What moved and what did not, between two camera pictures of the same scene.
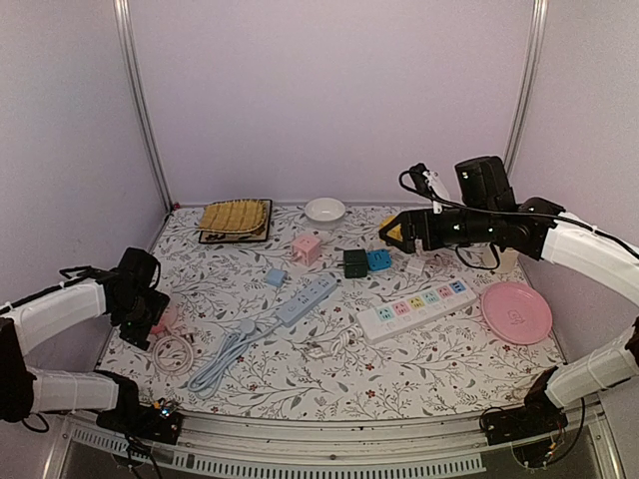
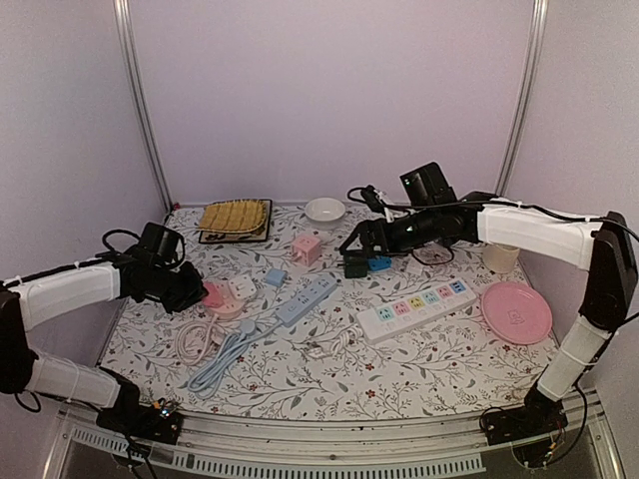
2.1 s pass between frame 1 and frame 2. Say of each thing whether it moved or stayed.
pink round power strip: moved
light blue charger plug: stayed
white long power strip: stayed
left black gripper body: moved
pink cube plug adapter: stayed
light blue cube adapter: stayed
